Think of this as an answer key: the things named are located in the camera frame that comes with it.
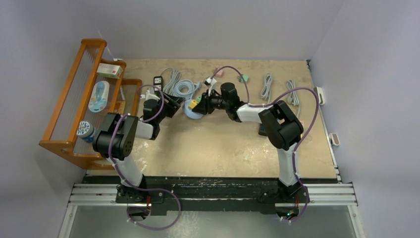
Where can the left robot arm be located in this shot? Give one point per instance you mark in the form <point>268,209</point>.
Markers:
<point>115,139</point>

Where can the white wall bracket lower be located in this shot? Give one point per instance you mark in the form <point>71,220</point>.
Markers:
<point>334,139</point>

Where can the pink usb charger plug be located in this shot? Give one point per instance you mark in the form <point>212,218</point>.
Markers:
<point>218,72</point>

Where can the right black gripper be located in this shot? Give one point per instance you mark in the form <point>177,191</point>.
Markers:
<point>204,107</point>

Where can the white wall bracket upper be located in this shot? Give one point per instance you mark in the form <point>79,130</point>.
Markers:
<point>320,95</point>

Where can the orange wooden rack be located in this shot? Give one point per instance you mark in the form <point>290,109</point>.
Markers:
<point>72,107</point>

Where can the green usb charger plug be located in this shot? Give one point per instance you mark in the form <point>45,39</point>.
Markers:
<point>243,78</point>

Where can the white wall bracket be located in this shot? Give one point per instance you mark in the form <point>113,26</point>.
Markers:
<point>320,95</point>
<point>334,139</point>

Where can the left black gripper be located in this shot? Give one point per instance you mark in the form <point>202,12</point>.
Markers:
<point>173,104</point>

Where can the blue white cup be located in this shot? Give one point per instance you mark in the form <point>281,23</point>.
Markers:
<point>86,131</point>

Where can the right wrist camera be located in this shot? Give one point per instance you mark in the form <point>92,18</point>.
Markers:
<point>209,82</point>

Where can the orange snack packet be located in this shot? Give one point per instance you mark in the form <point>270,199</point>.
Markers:
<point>119,107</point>

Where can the white red box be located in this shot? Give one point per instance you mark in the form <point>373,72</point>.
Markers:
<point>109,70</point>

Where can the black metal base rail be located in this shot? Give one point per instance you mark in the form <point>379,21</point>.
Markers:
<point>263,195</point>

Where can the yellow usb charger plug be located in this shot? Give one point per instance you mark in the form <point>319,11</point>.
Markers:
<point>192,104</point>

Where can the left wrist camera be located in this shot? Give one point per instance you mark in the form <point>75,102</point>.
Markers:
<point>148,96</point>

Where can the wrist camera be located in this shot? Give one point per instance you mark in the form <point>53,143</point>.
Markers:
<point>148,96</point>
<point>209,82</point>

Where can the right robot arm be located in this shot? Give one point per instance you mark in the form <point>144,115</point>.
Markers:
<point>281,125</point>

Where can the round blue power socket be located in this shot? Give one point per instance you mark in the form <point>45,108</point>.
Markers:
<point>189,113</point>

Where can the black power strip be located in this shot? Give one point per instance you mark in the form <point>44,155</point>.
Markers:
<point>262,130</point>
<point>157,83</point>

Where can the blue blister pack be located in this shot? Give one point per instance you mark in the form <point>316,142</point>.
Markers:
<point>99,97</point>

